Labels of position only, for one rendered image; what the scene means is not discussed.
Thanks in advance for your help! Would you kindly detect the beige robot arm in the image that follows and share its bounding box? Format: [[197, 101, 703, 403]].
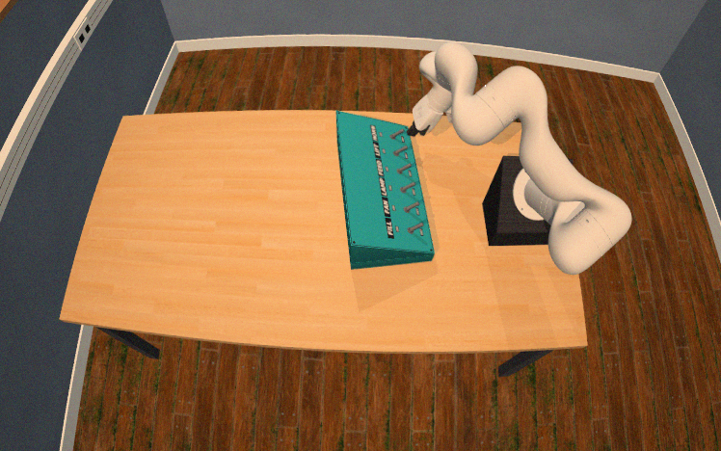
[[419, 42, 631, 275]]

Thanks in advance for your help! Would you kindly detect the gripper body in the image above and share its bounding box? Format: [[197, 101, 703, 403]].
[[413, 95, 443, 133]]

